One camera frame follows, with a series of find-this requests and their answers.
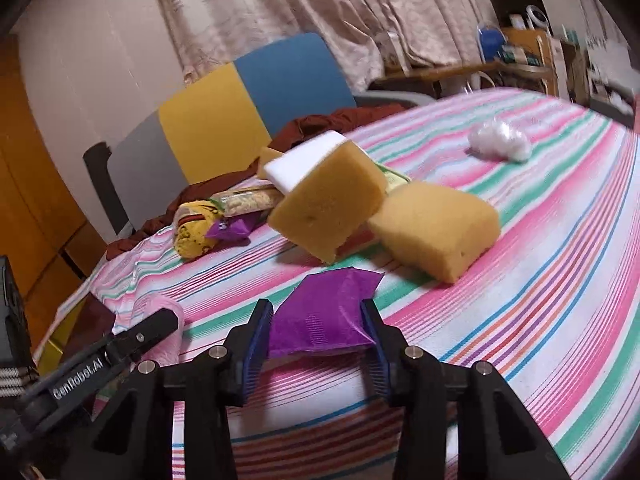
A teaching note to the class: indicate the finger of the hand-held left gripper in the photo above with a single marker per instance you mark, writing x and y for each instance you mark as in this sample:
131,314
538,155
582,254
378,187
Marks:
130,342

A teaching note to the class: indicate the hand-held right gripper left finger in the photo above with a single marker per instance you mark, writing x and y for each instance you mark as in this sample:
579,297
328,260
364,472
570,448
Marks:
254,347

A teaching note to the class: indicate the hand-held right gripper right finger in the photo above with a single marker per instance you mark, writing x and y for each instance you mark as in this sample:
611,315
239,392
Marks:
376,352

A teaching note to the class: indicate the purple snack packet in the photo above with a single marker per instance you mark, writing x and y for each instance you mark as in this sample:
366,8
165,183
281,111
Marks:
227,230
320,320

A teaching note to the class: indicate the yellow snack bag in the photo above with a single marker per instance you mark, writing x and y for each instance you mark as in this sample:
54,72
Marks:
192,235

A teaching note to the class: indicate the clear cracker packet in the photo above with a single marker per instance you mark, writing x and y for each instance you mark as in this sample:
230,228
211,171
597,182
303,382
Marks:
245,203

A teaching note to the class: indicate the pink soft bundle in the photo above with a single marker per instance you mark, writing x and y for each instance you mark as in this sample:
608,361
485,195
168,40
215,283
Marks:
160,305

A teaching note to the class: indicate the dark brown cloth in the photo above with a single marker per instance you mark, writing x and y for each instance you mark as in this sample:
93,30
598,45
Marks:
90,315

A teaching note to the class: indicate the yellow sponge block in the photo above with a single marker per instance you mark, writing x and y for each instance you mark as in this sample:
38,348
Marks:
325,205
435,230

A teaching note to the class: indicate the wooden wardrobe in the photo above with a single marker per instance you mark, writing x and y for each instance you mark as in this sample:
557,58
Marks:
30,185

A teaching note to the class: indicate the small yellow sponge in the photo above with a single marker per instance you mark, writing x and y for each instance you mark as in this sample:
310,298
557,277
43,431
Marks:
267,157

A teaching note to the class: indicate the white sponge block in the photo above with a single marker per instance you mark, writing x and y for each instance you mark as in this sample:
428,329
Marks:
300,162

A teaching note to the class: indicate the striped pink cloth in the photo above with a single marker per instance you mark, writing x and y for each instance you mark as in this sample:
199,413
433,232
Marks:
550,260

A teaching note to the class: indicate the grey yellow blue headboard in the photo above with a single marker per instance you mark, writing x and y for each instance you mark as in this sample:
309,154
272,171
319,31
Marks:
210,120

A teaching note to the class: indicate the reddish brown cloth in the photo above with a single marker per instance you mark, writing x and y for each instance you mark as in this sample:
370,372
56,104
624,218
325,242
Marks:
320,125

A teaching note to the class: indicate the crumpled white plastic wad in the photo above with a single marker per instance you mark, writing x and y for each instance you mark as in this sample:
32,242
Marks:
500,140

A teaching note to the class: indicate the wooden desk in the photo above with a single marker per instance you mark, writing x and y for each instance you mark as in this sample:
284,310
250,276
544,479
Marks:
450,70

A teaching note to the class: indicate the patterned beige curtain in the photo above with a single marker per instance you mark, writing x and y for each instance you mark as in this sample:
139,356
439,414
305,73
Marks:
300,10

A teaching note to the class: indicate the cardboard box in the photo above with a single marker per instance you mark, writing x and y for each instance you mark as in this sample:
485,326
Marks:
545,47

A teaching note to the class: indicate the white shelf rack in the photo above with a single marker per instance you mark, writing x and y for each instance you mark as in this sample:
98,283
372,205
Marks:
607,75

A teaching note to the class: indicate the white round device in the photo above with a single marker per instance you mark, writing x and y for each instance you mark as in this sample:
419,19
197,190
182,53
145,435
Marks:
536,17

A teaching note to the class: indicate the black shelf box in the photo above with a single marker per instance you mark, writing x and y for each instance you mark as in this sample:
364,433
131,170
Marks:
515,2

